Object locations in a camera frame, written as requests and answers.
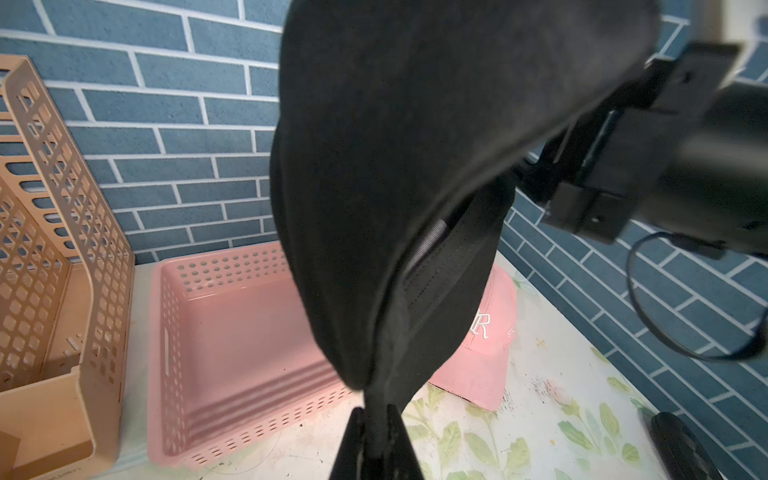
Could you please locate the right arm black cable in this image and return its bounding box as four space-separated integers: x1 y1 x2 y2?
625 230 768 363

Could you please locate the peach plastic desk organizer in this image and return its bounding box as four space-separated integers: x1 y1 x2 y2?
1 55 135 479

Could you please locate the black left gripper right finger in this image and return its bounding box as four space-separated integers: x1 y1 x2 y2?
383 404 424 480

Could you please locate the floral table mat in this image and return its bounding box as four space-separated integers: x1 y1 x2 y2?
106 265 667 479

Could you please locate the pink baseball cap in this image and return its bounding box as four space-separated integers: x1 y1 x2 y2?
429 265 517 411

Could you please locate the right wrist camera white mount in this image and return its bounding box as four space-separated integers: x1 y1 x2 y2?
691 0 767 46

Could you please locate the pink perforated plastic basket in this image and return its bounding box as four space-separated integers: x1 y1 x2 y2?
147 241 350 468

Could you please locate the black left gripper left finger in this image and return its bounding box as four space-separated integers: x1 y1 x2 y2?
329 407 365 480

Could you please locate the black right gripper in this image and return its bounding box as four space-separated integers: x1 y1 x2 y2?
518 42 740 243

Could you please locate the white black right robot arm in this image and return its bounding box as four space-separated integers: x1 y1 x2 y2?
514 42 767 259

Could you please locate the black round object on mat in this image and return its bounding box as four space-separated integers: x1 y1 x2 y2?
650 412 724 480

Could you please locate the black baseball cap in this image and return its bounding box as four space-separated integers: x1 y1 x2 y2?
269 0 661 457

